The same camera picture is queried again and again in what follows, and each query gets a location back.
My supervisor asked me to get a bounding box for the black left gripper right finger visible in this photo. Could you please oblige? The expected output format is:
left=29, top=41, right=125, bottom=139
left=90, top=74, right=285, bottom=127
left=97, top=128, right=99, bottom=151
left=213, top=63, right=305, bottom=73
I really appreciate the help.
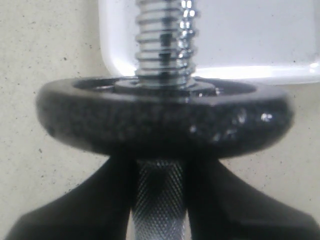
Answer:
left=186, top=159, right=320, bottom=240

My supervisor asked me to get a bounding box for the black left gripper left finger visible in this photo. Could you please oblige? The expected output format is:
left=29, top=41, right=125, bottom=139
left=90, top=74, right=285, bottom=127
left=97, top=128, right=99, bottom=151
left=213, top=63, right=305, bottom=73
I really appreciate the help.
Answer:
left=5, top=155, right=137, bottom=240

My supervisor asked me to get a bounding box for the chrome threaded dumbbell bar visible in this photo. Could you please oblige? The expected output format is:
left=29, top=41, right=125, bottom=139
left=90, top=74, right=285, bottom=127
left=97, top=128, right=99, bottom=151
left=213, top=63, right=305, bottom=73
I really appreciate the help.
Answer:
left=132, top=0, right=196, bottom=240

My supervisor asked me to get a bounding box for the black weight plate near tray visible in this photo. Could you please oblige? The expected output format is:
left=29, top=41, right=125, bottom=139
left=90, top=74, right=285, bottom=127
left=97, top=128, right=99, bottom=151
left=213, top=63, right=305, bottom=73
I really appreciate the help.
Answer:
left=36, top=77, right=295, bottom=159

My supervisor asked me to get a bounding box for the white rectangular tray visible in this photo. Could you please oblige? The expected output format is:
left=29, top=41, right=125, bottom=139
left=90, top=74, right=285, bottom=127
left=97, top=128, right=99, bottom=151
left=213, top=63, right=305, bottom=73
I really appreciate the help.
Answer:
left=98, top=0, right=320, bottom=85

